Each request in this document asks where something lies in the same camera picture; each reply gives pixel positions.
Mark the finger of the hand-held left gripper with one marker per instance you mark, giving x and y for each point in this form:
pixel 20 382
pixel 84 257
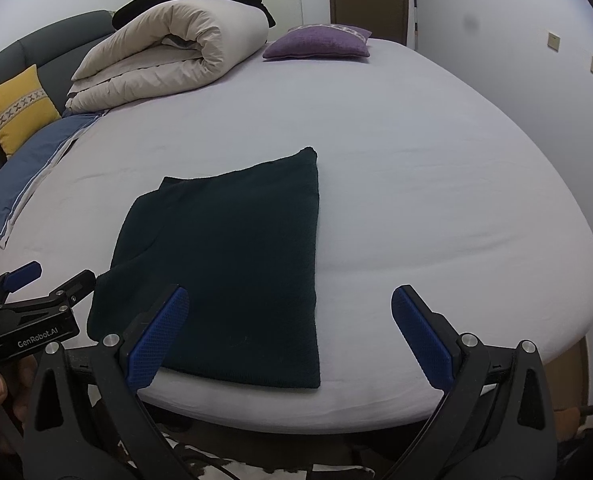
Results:
pixel 76 285
pixel 24 274

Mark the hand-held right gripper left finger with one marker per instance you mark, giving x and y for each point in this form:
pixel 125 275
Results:
pixel 159 340

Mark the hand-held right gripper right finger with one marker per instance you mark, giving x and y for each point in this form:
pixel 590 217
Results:
pixel 421 340

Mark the dark green sweater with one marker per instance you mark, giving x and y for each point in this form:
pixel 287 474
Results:
pixel 236 260

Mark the blue pillow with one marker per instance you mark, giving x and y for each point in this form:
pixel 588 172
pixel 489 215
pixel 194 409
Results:
pixel 21 175

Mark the bed with white sheet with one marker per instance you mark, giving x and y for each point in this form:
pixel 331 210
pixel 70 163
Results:
pixel 426 185

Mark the yellow cushion with patterned band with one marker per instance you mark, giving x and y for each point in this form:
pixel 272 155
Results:
pixel 16 110

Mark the grey upholstered headboard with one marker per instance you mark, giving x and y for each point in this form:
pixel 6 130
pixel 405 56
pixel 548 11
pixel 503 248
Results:
pixel 51 45

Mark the rolled beige duvet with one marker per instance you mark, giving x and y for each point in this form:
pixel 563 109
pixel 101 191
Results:
pixel 176 55

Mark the purple cushion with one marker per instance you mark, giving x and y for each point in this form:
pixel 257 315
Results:
pixel 316 42

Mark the brown door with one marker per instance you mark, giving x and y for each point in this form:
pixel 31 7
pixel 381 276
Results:
pixel 366 0

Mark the wooden bed frame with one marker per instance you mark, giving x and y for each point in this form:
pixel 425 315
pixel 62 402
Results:
pixel 571 375

